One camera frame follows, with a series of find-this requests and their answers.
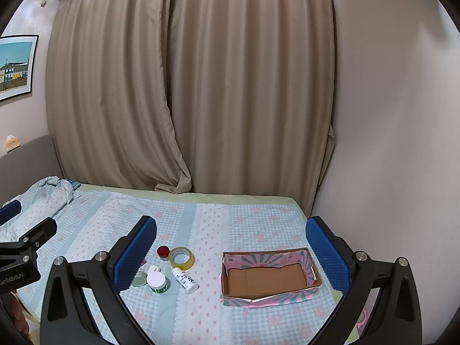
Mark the checked floral bed sheet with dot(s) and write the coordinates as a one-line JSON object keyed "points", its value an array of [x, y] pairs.
{"points": [[222, 230]]}

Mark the yellow tape roll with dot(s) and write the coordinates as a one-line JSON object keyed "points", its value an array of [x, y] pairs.
{"points": [[181, 257]]}

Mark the pink plastic object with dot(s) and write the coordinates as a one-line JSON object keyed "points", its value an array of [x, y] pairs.
{"points": [[362, 318]]}

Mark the beige curtain panel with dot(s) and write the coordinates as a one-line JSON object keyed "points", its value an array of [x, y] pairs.
{"points": [[251, 79], [107, 79]]}

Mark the person's left hand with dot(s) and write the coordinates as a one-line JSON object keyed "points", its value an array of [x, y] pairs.
{"points": [[18, 312]]}

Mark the red lid jar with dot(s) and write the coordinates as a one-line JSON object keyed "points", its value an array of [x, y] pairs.
{"points": [[163, 252]]}

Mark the small white bottle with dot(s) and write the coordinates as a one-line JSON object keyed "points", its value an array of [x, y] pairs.
{"points": [[152, 269]]}

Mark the crumpled light blue blanket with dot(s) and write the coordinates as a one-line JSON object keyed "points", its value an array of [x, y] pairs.
{"points": [[39, 201]]}

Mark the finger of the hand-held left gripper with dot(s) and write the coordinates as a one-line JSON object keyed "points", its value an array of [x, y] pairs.
{"points": [[37, 231], [9, 212]]}

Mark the cardboard box with pink lining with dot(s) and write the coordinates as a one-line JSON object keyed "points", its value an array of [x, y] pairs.
{"points": [[269, 278]]}

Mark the grey padded headboard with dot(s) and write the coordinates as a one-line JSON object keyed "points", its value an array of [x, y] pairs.
{"points": [[32, 158]]}

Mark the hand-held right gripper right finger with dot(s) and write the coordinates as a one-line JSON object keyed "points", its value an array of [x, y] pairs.
{"points": [[329, 255]]}

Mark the small orange box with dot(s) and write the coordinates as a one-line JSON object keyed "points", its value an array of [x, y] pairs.
{"points": [[10, 143]]}

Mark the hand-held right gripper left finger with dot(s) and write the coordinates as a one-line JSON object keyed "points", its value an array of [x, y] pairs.
{"points": [[133, 255]]}

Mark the green jar with white lid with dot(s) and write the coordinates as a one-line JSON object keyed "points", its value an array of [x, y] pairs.
{"points": [[157, 282]]}

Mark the white printed bottle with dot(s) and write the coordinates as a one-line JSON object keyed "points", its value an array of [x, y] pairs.
{"points": [[185, 279]]}

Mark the wall poster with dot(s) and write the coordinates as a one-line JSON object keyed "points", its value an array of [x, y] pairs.
{"points": [[16, 68]]}

